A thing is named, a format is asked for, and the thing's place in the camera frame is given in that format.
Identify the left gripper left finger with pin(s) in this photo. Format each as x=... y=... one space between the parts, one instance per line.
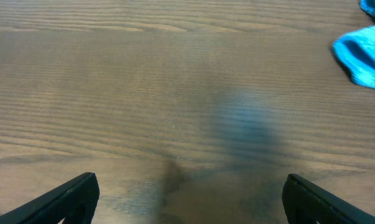
x=73 y=202

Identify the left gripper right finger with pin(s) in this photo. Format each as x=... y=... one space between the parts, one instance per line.
x=306 y=203

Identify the blue cloth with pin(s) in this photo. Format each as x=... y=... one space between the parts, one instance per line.
x=356 y=50

